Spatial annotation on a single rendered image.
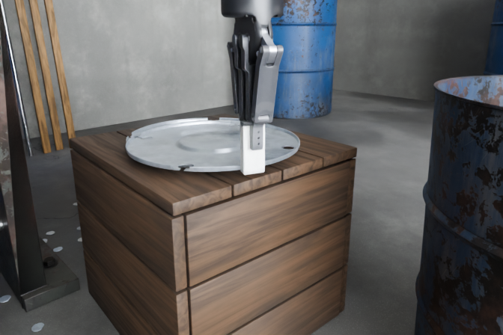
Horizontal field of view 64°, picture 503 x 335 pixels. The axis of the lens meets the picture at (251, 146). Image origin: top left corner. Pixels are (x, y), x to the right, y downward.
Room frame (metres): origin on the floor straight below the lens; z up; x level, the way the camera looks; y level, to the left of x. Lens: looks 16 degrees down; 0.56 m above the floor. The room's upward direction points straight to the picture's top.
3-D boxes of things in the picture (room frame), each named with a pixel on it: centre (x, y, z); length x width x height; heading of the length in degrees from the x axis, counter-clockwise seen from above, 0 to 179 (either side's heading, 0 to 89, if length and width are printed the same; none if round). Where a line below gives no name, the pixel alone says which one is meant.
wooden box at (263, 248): (0.73, 0.08, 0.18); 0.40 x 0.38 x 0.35; 40
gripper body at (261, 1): (0.52, 0.00, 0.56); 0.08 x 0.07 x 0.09; 21
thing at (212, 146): (0.67, 0.06, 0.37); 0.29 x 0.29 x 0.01
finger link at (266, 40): (0.48, -0.01, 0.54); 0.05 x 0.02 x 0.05; 21
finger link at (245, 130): (0.51, 0.00, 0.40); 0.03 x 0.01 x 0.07; 111
